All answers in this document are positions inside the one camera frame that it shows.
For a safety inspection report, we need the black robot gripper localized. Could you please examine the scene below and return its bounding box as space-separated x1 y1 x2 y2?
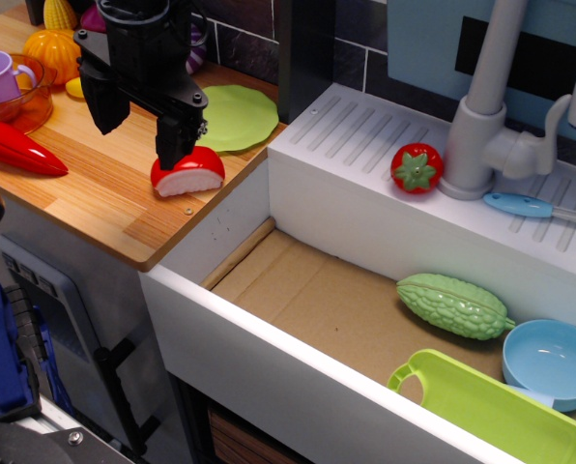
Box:
74 1 208 171

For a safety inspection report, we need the light green plastic plate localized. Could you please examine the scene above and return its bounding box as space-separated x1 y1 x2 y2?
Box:
198 84 279 152

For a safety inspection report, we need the yellow toy banana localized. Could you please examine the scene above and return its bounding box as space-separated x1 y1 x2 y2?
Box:
65 77 85 100

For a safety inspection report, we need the purple striped toy eggplant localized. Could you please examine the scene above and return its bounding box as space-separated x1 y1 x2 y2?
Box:
186 24 207 74

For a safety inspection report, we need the orange toy pumpkin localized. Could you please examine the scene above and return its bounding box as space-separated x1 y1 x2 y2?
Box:
22 29 81 85

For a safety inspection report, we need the magenta toy onion pot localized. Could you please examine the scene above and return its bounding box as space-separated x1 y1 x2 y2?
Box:
80 4 106 33

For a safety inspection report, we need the orange transparent bowl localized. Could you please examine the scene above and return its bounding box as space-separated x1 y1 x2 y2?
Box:
0 53 57 134

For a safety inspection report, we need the yellow toy corn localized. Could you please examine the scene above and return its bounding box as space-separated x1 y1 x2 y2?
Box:
43 0 78 30

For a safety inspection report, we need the red toy chili pepper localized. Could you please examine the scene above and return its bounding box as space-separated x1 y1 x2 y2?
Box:
0 122 69 176

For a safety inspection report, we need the white toy sink unit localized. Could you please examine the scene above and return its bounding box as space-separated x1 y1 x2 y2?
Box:
140 84 576 463

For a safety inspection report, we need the red toy tomato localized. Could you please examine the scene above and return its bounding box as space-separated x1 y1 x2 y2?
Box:
390 143 445 194

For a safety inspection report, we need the brown cardboard sheet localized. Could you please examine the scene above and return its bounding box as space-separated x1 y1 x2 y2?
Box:
203 229 504 385

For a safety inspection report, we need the blue clamp tool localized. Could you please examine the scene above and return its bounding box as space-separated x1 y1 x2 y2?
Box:
0 284 74 422

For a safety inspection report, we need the light blue back panel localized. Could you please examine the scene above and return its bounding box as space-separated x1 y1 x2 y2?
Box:
387 0 576 128

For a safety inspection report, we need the grey toy faucet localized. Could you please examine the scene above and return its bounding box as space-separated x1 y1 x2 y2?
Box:
439 1 572 200

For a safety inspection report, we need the green toy bitter gourd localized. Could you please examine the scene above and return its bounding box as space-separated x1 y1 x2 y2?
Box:
396 273 516 340

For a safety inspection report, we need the lime green tray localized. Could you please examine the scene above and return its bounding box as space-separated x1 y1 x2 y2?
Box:
387 349 576 463

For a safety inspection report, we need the light blue bowl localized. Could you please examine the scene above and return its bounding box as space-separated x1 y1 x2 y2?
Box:
503 319 576 412

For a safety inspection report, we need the black oven door handle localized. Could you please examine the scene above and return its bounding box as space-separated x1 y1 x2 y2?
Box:
93 338 160 455

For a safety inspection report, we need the blue handled utensil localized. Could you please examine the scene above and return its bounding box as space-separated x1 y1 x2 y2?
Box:
482 192 576 223

